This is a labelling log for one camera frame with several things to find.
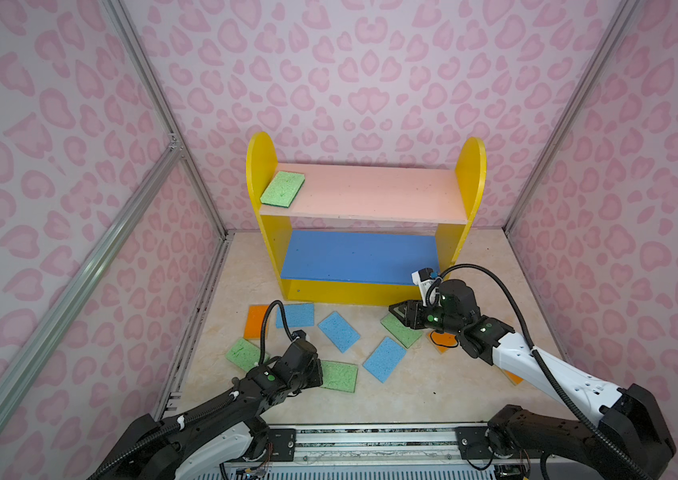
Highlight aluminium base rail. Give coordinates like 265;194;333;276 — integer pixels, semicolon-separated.
116;422;646;480

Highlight orange sponge centre right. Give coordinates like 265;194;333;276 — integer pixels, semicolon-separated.
428;331;459;354

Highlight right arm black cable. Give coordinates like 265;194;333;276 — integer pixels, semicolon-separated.
425;263;652;480

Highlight green sponge bottom front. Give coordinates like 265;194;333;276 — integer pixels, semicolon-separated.
321;360;358;393

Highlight left aluminium frame bars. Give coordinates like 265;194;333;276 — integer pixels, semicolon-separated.
0;0;233;480

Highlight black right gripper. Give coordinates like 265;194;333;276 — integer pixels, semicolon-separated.
386;299;463;336

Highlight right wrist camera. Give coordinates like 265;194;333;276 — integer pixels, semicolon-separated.
411;268;438;289

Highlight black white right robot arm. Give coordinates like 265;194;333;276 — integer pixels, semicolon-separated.
389;279;677;479

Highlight green sponge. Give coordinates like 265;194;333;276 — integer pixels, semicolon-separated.
380;313;422;349
260;171;305;208
321;360;358;393
225;338;261;372

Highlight orange sponge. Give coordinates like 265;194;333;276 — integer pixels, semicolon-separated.
243;305;269;340
428;331;459;354
502;370;523;385

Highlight blue sponge far left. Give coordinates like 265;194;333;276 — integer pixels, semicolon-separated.
284;303;315;329

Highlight blue sponge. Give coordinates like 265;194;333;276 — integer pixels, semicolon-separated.
318;312;361;353
284;303;315;329
363;337;407;383

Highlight blue sponge middle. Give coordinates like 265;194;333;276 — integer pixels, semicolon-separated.
318;312;361;353

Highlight orange sponge left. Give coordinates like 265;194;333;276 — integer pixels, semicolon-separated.
243;305;269;340

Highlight orange sponge far right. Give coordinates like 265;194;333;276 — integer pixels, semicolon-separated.
502;370;523;385

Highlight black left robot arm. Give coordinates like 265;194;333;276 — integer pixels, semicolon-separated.
90;338;323;479

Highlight blue sponge front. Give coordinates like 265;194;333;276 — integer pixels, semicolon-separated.
363;337;407;383

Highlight right aluminium frame bar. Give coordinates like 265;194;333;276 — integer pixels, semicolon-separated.
502;0;644;236

